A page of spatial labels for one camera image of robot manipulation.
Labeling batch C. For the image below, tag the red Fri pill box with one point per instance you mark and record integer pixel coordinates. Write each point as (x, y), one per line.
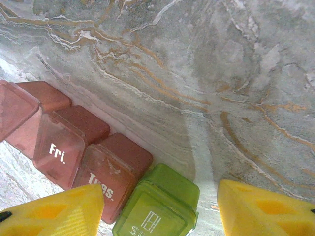
(61, 147)

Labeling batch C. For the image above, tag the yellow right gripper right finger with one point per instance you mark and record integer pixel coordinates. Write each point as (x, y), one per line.
(265, 216)

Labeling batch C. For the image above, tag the red Tues pill box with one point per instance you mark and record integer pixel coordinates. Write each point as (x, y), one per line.
(115, 167)

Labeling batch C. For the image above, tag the green pill box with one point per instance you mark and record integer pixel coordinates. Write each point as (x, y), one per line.
(157, 204)

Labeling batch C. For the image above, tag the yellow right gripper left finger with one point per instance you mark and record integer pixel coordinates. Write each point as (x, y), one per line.
(49, 218)

